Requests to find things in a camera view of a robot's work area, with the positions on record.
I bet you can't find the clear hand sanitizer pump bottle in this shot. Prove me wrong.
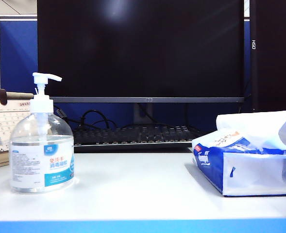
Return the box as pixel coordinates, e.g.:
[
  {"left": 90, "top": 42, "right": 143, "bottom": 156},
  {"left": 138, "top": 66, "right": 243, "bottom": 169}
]
[{"left": 9, "top": 72, "right": 75, "bottom": 194}]

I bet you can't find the blue white tissue pack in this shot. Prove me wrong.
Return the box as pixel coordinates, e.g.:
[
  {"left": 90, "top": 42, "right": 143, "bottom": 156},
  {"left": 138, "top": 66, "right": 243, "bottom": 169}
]
[{"left": 191, "top": 128, "right": 286, "bottom": 197}]

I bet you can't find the grey monitor stand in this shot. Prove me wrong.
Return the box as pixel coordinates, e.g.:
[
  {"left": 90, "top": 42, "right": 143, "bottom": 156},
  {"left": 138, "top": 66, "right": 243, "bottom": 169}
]
[{"left": 133, "top": 102, "right": 155, "bottom": 125}]

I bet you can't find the black keyboard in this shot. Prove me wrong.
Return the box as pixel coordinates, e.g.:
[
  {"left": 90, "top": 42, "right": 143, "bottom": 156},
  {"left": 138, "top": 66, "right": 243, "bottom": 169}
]
[{"left": 72, "top": 124, "right": 204, "bottom": 148}]

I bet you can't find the black AOC monitor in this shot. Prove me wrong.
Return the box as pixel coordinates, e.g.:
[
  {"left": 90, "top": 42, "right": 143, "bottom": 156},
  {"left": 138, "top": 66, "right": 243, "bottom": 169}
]
[{"left": 37, "top": 0, "right": 245, "bottom": 104}]

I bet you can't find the beige desk calendar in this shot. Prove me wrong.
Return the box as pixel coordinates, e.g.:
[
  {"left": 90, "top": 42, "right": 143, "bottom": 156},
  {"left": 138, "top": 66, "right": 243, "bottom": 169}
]
[{"left": 0, "top": 88, "right": 34, "bottom": 170}]

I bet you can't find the black HSO monitor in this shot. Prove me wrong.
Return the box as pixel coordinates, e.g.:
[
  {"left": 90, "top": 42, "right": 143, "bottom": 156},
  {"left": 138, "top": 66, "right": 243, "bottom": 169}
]
[{"left": 250, "top": 0, "right": 286, "bottom": 114}]

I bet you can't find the black cable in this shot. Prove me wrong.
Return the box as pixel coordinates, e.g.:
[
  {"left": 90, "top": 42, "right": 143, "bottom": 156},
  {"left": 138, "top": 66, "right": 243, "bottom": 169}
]
[{"left": 81, "top": 109, "right": 117, "bottom": 129}]

